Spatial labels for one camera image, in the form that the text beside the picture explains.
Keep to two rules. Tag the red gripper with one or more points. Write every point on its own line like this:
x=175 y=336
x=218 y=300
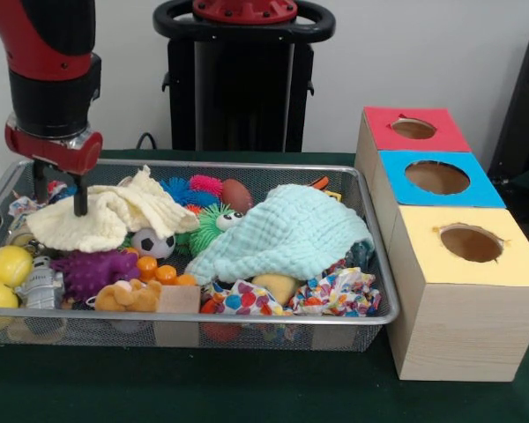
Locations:
x=84 y=158

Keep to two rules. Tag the cream muslin cloth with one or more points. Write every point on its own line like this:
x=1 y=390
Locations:
x=97 y=216

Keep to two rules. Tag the mint green muslin cloth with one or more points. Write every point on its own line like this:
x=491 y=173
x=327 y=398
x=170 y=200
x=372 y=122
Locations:
x=291 y=233

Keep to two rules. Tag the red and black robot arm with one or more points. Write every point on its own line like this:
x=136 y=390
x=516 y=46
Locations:
x=48 y=44

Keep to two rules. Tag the wooden box with three holes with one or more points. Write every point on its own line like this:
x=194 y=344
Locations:
x=458 y=335

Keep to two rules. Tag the purple spiky toy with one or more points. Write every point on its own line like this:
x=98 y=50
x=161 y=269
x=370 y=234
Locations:
x=92 y=269

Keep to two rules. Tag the grey toy robot figure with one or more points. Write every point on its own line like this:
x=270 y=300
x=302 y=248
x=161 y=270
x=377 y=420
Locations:
x=39 y=284

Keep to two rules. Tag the black and white soccer ball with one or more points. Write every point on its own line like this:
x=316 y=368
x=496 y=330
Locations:
x=152 y=244

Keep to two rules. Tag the brown plush animal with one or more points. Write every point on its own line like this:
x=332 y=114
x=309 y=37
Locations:
x=128 y=297

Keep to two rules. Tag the orange toy building brick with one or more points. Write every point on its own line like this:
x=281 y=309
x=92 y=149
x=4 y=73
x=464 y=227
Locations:
x=165 y=274

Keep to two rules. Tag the green spiky toy with eyes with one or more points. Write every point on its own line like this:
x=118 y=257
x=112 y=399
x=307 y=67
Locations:
x=211 y=224

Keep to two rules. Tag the black upright panel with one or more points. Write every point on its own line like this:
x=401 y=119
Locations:
x=524 y=110

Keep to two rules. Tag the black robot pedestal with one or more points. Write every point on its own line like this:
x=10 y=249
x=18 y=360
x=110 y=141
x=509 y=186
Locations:
x=242 y=97

